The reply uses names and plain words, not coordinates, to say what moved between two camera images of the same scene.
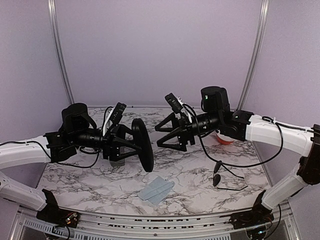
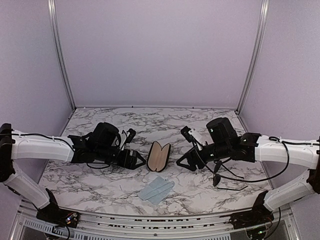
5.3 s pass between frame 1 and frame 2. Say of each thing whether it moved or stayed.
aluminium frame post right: stayed
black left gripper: moved
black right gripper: moved
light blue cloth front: stayed
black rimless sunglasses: stayed
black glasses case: moved
